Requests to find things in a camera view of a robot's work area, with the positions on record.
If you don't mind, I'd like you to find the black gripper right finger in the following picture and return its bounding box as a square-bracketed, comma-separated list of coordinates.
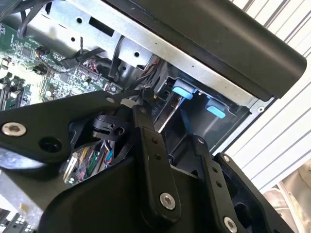
[191, 135, 292, 233]

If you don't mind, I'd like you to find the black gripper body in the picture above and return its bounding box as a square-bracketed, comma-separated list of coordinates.
[38, 156, 216, 233]

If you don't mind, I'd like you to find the hard disk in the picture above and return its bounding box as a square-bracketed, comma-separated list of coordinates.
[150, 78, 195, 136]

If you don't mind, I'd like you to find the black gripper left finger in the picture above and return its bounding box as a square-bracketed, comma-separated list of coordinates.
[0, 90, 183, 231]

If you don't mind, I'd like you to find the black disk wire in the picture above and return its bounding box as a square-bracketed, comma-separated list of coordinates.
[136, 87, 157, 101]

